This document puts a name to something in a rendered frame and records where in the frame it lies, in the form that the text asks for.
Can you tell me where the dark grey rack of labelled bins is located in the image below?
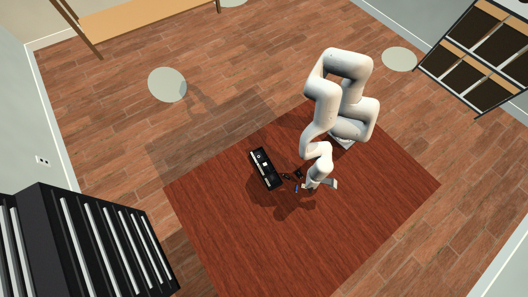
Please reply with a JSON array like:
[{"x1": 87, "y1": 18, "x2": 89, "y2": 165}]
[{"x1": 250, "y1": 146, "x2": 283, "y2": 191}]

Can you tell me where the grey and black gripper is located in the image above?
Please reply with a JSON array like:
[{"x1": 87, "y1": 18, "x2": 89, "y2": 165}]
[{"x1": 305, "y1": 166, "x2": 320, "y2": 193}]

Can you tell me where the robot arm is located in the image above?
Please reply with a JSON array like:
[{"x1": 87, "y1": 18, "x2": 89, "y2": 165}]
[{"x1": 299, "y1": 47, "x2": 380, "y2": 189}]

